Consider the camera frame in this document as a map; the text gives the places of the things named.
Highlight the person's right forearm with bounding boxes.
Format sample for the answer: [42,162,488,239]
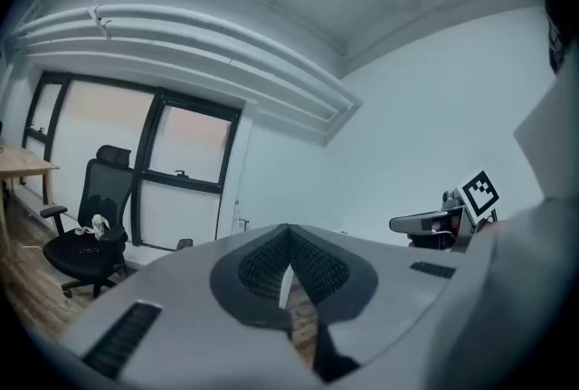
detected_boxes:
[477,218,512,235]

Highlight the white plush toy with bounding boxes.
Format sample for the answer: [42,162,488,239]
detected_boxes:
[74,214,112,240]

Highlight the black mesh office chair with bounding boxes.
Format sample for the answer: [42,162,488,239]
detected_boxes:
[40,144,137,299]

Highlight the light wooden desk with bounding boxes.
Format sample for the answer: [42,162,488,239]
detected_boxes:
[0,143,60,244]

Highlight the person's black t-shirt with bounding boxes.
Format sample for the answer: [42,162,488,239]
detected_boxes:
[545,0,579,75]

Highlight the black window frame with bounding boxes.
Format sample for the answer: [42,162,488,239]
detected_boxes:
[22,71,243,252]

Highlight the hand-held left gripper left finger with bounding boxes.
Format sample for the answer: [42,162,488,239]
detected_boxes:
[58,224,325,390]

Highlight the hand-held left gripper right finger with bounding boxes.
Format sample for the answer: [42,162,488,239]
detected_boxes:
[289,224,470,383]

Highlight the white ceiling pipe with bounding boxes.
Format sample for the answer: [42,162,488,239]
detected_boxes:
[8,16,354,118]
[8,3,358,109]

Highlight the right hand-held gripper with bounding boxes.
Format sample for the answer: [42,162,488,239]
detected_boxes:
[389,169,501,252]

